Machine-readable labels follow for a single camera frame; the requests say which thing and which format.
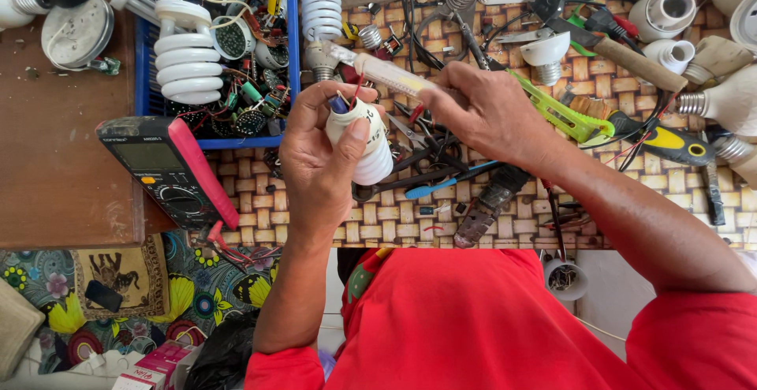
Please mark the person's left hand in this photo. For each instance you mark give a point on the person's left hand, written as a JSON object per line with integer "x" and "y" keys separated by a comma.
{"x": 316, "y": 165}

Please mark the person's right hand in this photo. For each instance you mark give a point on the person's right hand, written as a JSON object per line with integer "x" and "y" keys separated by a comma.
{"x": 497, "y": 118}

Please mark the white lamp housing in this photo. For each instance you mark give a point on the white lamp housing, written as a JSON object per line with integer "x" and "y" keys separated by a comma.
{"x": 374, "y": 153}
{"x": 656, "y": 14}

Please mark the green plastic utility knife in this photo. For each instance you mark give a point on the green plastic utility knife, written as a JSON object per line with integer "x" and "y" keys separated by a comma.
{"x": 556, "y": 112}

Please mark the white screw lamp base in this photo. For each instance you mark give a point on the white screw lamp base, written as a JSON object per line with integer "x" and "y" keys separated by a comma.
{"x": 545, "y": 53}

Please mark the dark taped tool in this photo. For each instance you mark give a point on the dark taped tool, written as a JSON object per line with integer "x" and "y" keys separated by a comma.
{"x": 491, "y": 203}

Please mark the blue toothbrush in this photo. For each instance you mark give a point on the blue toothbrush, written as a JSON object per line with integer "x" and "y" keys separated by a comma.
{"x": 437, "y": 186}

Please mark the woven bamboo pattern mat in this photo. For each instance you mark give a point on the woven bamboo pattern mat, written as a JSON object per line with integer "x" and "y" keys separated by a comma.
{"x": 390, "y": 218}

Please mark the blue tray of electronic parts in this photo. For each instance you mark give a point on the blue tray of electronic parts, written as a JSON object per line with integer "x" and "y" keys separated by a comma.
{"x": 260, "y": 82}

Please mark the red multimeter probe leads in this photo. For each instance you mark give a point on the red multimeter probe leads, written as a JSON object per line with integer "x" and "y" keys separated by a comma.
{"x": 228, "y": 248}

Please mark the loose metal screw base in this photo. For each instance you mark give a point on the loose metal screw base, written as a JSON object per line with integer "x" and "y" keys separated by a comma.
{"x": 370, "y": 36}

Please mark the small white spiral lamp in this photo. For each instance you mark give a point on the small white spiral lamp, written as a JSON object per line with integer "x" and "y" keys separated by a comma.
{"x": 322, "y": 20}

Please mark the black multimeter with red case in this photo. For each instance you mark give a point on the black multimeter with red case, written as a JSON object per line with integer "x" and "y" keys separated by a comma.
{"x": 171, "y": 171}

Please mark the large white spiral lamp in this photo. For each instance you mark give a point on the large white spiral lamp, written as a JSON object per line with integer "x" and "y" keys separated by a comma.
{"x": 186, "y": 59}

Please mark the colourful patterned cloth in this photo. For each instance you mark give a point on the colourful patterned cloth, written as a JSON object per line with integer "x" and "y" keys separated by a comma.
{"x": 201, "y": 292}

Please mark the white cup of screws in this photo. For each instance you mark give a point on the white cup of screws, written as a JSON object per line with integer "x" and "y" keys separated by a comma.
{"x": 565, "y": 280}

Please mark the small white lamp cap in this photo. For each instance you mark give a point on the small white lamp cap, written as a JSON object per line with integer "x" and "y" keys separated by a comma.
{"x": 671, "y": 54}

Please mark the white open lamp housing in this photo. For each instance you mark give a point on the white open lamp housing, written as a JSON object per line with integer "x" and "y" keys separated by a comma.
{"x": 656, "y": 14}

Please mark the person's red shirt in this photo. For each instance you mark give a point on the person's red shirt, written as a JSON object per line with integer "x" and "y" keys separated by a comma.
{"x": 485, "y": 325}

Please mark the black plastic bag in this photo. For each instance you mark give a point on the black plastic bag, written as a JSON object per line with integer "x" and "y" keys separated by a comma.
{"x": 225, "y": 354}

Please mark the beige elephant print cushion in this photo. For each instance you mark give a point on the beige elephant print cushion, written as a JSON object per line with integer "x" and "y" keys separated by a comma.
{"x": 130, "y": 271}

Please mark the dirty beige bulb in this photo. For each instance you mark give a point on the dirty beige bulb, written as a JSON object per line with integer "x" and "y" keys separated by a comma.
{"x": 718, "y": 59}

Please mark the large white bulb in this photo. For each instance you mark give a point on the large white bulb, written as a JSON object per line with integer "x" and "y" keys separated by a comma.
{"x": 730, "y": 100}

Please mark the white bulb with metal base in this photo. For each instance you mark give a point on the white bulb with metal base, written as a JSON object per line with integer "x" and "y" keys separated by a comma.
{"x": 739, "y": 153}

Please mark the small black phone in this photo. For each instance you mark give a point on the small black phone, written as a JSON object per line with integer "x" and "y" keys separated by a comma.
{"x": 103, "y": 295}

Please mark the pink white box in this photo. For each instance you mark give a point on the pink white box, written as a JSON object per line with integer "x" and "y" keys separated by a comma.
{"x": 157, "y": 366}

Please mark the round white lamp plate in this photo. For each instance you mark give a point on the round white lamp plate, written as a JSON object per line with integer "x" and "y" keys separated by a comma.
{"x": 77, "y": 32}

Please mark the white bulb with screw base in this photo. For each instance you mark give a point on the white bulb with screw base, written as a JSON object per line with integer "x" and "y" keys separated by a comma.
{"x": 15, "y": 5}

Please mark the plain beige cushion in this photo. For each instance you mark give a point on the plain beige cushion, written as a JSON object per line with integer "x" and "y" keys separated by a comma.
{"x": 18, "y": 331}

